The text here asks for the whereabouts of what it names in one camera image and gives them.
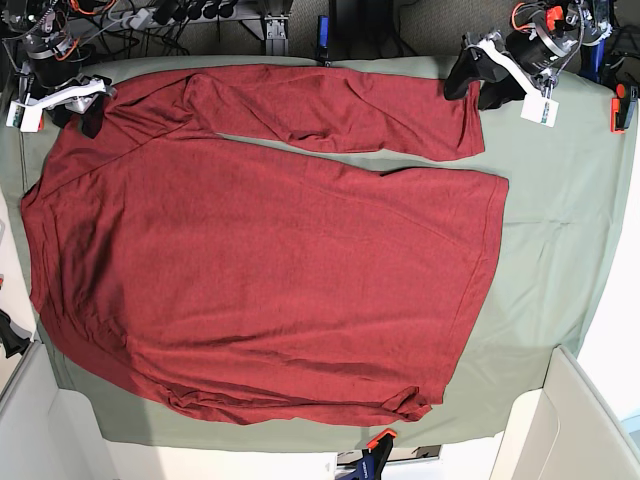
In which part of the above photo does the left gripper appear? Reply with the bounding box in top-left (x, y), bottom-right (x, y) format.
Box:
top-left (444, 30), bottom-right (554, 110)

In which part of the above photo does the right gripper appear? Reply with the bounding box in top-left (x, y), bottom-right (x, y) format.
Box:
top-left (47, 74), bottom-right (116, 139)

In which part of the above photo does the red long-sleeve shirt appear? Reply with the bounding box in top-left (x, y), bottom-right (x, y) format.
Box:
top-left (20, 65), bottom-right (509, 426)

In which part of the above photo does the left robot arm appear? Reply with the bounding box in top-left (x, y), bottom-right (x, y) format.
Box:
top-left (444, 1), bottom-right (612, 110)

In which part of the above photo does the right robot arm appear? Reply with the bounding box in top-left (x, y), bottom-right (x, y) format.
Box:
top-left (1, 1), bottom-right (115, 139)

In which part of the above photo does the green table cloth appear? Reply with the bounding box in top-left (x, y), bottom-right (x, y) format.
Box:
top-left (0, 53), bottom-right (636, 451)

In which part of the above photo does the white power strip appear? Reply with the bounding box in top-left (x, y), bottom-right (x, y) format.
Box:
top-left (107, 1), bottom-right (265, 31)

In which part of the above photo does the orange black clamp right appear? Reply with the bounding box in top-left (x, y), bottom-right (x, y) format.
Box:
top-left (610, 82), bottom-right (639, 134)

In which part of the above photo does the blue clamp top edge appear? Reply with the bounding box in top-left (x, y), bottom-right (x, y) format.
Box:
top-left (315, 15), bottom-right (331, 67)

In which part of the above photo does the blue clamp edge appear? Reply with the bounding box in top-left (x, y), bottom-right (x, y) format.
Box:
top-left (337, 428), bottom-right (397, 480)
top-left (315, 15), bottom-right (331, 67)

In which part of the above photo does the black clamp left edge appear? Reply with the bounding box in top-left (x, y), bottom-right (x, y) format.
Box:
top-left (0, 310), bottom-right (30, 359)

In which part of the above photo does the white bin left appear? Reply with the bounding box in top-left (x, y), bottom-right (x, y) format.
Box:
top-left (1, 342), bottom-right (119, 479)

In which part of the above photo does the white bin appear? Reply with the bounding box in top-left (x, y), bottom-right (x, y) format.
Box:
top-left (490, 346), bottom-right (639, 480)
top-left (1, 342), bottom-right (119, 479)

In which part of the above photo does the white bin right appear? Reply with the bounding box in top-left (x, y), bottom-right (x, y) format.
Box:
top-left (490, 346), bottom-right (639, 480)

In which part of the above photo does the blue clamp bottom edge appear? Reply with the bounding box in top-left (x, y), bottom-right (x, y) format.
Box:
top-left (337, 428), bottom-right (397, 480)

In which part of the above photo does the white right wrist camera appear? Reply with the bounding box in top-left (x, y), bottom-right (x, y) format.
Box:
top-left (6, 100), bottom-right (43, 133)

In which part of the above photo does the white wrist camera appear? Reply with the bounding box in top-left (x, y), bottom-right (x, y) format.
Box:
top-left (6, 100), bottom-right (43, 133)
top-left (520, 93), bottom-right (559, 128)

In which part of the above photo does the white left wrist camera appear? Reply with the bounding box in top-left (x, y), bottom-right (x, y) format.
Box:
top-left (520, 93), bottom-right (559, 128)

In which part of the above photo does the metal table leg bracket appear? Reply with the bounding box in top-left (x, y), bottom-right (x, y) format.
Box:
top-left (262, 0), bottom-right (293, 56)

